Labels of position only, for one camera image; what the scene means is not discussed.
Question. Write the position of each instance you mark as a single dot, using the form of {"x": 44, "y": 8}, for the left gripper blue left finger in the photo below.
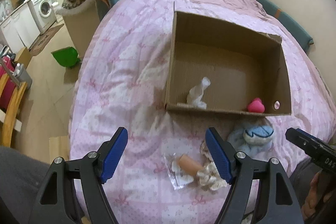
{"x": 110, "y": 154}

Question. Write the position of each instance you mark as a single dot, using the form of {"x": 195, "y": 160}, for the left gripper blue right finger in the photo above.
{"x": 222, "y": 154}

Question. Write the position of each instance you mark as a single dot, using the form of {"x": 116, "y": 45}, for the beige lace scrunchie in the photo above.
{"x": 204, "y": 150}

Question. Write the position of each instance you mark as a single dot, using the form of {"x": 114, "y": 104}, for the white ruffled scrunchie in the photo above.
{"x": 209, "y": 178}

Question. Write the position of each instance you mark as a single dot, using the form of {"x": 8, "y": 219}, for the blue plush toy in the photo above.
{"x": 251, "y": 138}

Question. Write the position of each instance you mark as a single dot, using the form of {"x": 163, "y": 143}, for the clear plastic wrapper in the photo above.
{"x": 178, "y": 177}

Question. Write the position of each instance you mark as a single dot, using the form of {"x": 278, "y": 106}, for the pink rubber duck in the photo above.
{"x": 256, "y": 106}

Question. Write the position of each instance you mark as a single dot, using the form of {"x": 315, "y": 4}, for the person's right hand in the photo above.
{"x": 308, "y": 208}

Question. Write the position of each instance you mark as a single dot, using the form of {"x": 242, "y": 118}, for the pink patterned bed quilt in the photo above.
{"x": 122, "y": 84}

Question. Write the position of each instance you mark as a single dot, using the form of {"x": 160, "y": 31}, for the white cloth behind box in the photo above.
{"x": 195, "y": 95}

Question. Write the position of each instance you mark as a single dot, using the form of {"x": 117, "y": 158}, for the brown cardboard box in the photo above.
{"x": 241, "y": 64}

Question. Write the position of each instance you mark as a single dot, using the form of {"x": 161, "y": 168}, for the green dustpan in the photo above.
{"x": 67, "y": 57}

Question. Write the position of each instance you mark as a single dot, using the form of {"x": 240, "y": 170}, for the wooden chair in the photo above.
{"x": 9, "y": 121}

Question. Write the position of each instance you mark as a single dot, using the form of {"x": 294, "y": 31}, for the grey trash bin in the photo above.
{"x": 22, "y": 75}

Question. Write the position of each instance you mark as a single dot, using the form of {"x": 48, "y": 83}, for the teal headboard cushion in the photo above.
{"x": 296, "y": 30}

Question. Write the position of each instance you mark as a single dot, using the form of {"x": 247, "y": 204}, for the white kitchen cabinet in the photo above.
{"x": 20, "y": 29}

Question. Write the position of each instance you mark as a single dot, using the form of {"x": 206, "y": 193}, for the white washing machine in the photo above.
{"x": 42, "y": 13}

